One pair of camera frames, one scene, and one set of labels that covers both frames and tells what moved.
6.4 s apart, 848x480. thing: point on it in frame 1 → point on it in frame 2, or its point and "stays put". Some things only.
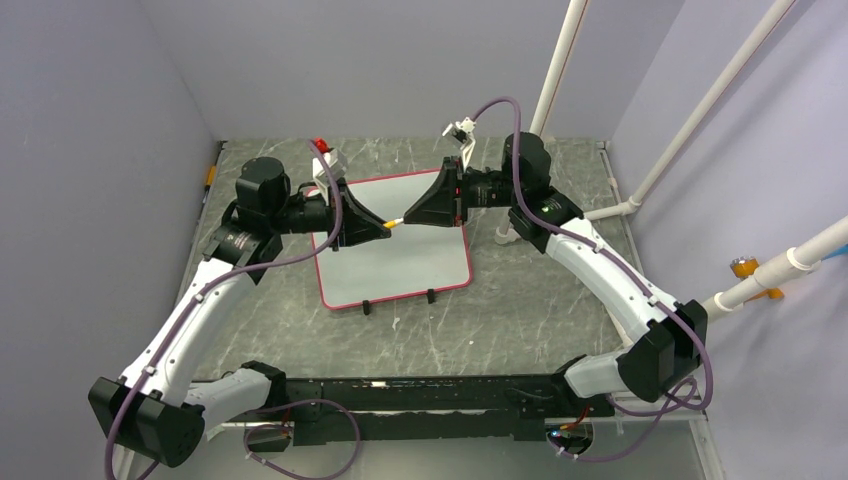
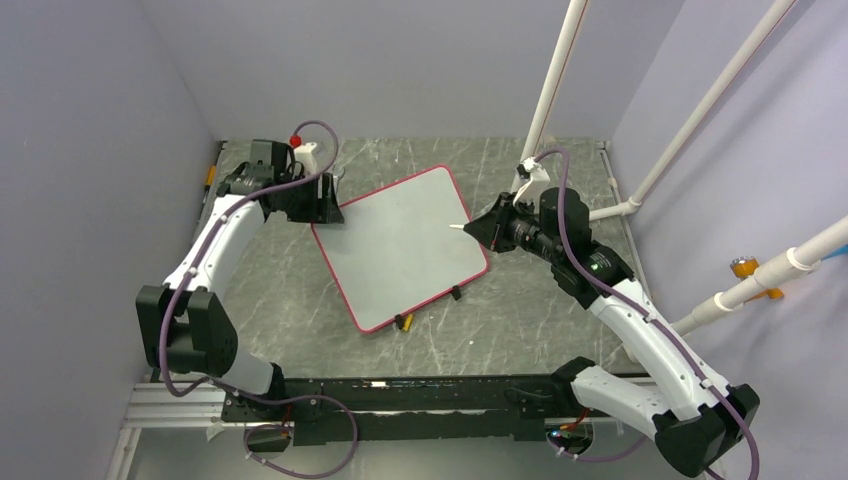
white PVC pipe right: (807, 256) stays put
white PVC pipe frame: (574, 15) stays put
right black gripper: (441, 207) → (491, 229)
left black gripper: (358, 223) → (324, 210)
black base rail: (440, 409) stays put
